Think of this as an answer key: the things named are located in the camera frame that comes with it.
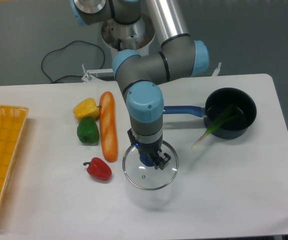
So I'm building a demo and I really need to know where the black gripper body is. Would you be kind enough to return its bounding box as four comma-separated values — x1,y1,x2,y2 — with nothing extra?
127,129,163,155

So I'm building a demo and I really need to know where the glass lid blue knob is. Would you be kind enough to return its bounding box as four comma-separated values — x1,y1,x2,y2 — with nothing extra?
122,141,179,191

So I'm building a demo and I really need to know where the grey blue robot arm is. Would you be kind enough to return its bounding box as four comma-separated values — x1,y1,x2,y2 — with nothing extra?
112,0,209,170

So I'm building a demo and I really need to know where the red bell pepper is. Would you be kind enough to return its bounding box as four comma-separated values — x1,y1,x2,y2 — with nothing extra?
83,157,112,181

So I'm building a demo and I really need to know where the baguette bread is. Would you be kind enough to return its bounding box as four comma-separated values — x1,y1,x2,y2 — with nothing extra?
99,91,118,163

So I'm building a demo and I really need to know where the green bell pepper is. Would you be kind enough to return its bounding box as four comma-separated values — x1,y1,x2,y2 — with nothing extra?
76,117,99,145

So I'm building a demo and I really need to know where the yellow bell pepper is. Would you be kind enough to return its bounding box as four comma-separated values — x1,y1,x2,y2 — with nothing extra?
73,97,99,120

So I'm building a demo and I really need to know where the green onion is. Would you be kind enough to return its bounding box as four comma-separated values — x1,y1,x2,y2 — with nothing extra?
191,104,244,150

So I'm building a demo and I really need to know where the dark pot blue handle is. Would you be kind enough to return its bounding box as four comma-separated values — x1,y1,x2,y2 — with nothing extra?
163,87,257,143

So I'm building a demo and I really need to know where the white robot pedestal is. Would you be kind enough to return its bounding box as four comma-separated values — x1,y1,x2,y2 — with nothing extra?
81,13,222,83

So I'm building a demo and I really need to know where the black cable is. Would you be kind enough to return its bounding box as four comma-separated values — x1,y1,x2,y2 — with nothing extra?
41,40,106,84

